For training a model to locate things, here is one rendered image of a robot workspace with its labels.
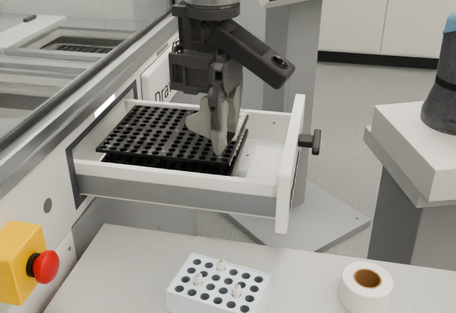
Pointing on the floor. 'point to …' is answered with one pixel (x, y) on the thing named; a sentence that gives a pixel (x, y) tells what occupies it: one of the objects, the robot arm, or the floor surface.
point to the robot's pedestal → (409, 220)
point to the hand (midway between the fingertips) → (228, 142)
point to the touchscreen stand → (305, 19)
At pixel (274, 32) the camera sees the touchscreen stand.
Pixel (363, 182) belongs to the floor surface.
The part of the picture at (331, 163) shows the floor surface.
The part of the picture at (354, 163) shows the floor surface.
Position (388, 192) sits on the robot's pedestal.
